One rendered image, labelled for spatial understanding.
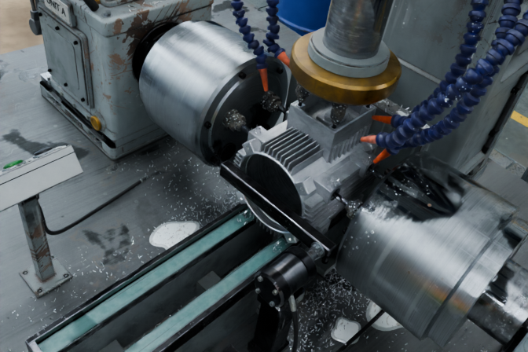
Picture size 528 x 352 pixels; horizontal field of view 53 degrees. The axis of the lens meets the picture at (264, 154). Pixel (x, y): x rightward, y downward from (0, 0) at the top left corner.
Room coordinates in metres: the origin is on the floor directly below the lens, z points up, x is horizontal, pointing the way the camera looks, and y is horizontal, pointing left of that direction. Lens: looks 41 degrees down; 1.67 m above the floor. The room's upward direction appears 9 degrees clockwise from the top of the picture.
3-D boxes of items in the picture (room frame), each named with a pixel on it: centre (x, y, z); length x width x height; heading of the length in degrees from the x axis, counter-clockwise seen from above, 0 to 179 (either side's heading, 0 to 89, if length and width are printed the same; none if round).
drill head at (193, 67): (0.92, 0.16, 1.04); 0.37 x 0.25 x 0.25; 52
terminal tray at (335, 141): (0.76, -0.11, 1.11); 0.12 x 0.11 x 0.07; 142
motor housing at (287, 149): (0.73, -0.08, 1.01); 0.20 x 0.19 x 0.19; 142
